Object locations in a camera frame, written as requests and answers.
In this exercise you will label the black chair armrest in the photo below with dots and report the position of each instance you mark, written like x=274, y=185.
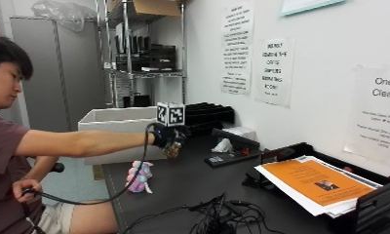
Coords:
x=57, y=167

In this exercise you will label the white marker cube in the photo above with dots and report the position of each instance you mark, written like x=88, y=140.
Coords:
x=170, y=114

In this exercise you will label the pink and blue soft toy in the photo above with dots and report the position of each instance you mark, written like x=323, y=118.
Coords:
x=138, y=177

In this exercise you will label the crumpled white tissue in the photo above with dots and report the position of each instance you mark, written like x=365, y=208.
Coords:
x=222, y=146

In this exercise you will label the the person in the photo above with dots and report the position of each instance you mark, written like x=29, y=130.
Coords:
x=4, y=152

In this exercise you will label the black slotted desk organizer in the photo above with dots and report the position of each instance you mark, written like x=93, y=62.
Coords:
x=207, y=115

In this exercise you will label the white open cardboard box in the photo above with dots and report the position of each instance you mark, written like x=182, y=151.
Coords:
x=117, y=121

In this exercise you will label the small white box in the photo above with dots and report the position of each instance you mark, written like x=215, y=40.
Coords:
x=242, y=132

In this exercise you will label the black devices on shelf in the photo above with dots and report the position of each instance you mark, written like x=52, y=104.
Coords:
x=153, y=57

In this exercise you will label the stack of white papers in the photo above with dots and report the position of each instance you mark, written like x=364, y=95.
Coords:
x=298, y=203

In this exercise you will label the orange paper sheet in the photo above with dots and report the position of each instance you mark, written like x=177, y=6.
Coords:
x=315, y=182

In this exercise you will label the grey metal cabinet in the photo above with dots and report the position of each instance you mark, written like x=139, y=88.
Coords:
x=60, y=71

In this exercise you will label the brown cardboard box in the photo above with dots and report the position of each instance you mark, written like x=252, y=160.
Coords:
x=153, y=7

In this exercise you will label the clear plastic bag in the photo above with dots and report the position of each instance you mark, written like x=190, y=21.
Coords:
x=65, y=12

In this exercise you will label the black paper tray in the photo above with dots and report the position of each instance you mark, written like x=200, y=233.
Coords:
x=372, y=211

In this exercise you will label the short white wall notice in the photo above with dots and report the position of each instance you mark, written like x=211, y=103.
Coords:
x=274, y=71

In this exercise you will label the tall white wall notice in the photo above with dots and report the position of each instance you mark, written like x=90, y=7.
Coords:
x=236, y=48

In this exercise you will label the large white wall notice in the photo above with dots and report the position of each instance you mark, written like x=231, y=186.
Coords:
x=376, y=113

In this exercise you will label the teal framed wall board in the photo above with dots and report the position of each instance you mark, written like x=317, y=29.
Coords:
x=308, y=5

